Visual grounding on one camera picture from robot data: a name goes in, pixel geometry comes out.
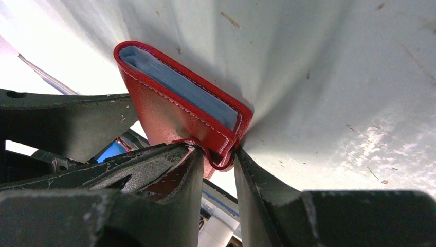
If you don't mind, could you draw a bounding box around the red leather card holder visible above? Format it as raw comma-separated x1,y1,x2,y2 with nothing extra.
113,41,253,178

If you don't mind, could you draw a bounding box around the left aluminium frame post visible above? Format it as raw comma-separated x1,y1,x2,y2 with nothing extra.
18,54,79,95

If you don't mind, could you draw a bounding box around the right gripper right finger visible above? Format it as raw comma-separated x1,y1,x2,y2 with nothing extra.
234,149,435,246

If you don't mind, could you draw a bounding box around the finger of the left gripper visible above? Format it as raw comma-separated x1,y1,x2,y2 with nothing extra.
1,143,189,191
1,89,138,163

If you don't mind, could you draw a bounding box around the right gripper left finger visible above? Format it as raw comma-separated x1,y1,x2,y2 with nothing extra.
1,147,204,246

